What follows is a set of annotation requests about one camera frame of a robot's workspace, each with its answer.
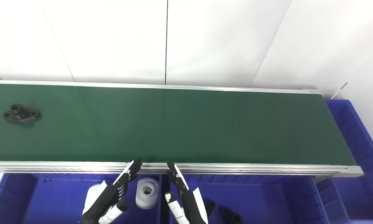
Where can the green conveyor belt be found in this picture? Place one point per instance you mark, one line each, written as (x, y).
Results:
(267, 169)
(186, 124)

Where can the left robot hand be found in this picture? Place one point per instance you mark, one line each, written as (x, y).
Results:
(111, 196)

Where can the thin white stick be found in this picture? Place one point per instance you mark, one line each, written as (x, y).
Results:
(341, 89)

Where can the long blue bin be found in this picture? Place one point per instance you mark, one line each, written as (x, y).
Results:
(360, 149)

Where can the black flange part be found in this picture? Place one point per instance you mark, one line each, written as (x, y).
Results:
(231, 216)
(210, 207)
(20, 115)

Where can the blue bin with black parts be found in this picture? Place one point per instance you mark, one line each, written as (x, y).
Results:
(267, 202)

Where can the blue bin with white parts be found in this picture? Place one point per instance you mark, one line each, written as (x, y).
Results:
(49, 202)

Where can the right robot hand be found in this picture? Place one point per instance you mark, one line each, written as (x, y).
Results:
(189, 205)

